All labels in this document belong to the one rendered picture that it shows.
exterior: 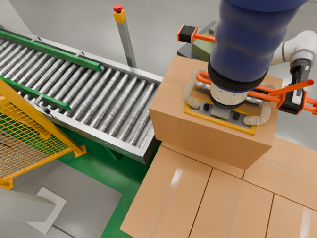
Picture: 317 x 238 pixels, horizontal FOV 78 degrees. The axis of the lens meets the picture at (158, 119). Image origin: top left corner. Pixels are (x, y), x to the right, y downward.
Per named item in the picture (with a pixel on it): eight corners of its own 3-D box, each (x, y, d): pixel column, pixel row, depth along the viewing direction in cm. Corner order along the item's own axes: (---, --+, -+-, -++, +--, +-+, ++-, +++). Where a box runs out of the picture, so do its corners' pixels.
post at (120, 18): (134, 91, 238) (112, 13, 150) (137, 87, 240) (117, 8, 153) (139, 93, 236) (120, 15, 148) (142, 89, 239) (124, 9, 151)
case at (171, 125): (155, 139, 136) (147, 108, 101) (175, 94, 153) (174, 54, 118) (245, 170, 121) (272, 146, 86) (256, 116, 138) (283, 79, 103)
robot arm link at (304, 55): (307, 66, 95) (305, 75, 92) (287, 61, 97) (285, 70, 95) (319, 52, 87) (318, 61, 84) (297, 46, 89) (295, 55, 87)
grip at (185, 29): (177, 41, 109) (177, 33, 105) (182, 31, 113) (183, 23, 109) (191, 44, 107) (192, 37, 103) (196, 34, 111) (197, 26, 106)
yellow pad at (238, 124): (182, 113, 99) (183, 107, 94) (189, 97, 103) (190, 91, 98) (254, 136, 89) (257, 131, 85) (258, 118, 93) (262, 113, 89)
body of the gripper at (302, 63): (315, 61, 85) (313, 76, 81) (304, 74, 92) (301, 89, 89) (296, 56, 87) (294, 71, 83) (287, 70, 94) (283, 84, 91)
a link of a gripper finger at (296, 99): (301, 91, 81) (302, 90, 80) (299, 105, 78) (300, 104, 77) (294, 89, 82) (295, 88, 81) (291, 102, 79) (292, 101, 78)
